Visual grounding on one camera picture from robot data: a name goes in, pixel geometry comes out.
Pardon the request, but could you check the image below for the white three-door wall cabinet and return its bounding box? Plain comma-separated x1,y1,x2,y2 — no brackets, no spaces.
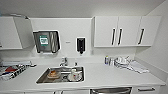
93,15,162,48

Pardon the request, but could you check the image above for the small dark utensil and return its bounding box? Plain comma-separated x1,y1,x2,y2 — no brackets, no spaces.
20,60,38,68

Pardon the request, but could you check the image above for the stack of white dishes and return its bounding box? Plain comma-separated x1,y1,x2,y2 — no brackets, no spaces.
113,55,132,69

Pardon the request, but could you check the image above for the steel paper towel dispenser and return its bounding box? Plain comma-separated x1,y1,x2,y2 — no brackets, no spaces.
32,29,62,54

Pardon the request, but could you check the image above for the bowl with orange food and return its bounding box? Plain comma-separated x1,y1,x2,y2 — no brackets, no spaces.
46,68,61,80

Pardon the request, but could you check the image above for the black wall soap dispenser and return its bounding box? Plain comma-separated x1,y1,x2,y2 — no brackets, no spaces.
76,37,86,55

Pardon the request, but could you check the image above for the small metal sink dispenser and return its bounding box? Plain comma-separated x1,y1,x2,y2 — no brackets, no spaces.
73,59,78,66

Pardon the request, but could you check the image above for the black wall cabinet handle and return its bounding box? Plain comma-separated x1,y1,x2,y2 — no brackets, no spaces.
117,27,123,46
137,28,145,45
110,27,116,46

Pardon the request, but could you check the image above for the white base cabinet with doors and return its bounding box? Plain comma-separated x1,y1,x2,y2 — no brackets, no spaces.
0,89,91,94

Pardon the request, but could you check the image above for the chrome faucet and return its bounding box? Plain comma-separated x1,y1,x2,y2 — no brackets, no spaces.
59,57,70,67

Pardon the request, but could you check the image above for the blue dish soap bottle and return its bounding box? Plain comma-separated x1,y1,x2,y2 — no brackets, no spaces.
104,55,111,66

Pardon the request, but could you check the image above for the small white container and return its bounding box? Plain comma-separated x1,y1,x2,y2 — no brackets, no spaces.
109,57,115,66

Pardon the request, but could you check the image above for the white drawer cabinet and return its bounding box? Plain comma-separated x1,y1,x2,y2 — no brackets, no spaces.
131,85,162,94

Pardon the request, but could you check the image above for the stainless steel sink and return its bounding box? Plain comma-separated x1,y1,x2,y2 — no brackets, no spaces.
35,65,86,84

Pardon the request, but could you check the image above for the black drawer handle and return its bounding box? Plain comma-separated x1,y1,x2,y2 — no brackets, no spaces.
137,87,156,92

